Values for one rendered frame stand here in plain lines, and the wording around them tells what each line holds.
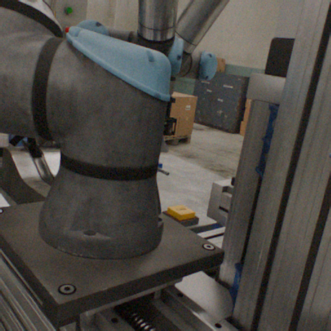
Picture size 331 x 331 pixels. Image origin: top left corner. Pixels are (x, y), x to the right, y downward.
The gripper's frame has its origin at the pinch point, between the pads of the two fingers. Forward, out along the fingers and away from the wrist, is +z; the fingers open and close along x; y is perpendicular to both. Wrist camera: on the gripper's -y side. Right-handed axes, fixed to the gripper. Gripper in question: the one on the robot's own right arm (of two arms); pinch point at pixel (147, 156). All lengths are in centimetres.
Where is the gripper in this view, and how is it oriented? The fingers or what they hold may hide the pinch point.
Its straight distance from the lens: 122.8
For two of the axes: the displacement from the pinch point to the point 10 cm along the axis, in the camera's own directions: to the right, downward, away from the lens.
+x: 7.8, -0.6, 6.3
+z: -1.4, 9.5, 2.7
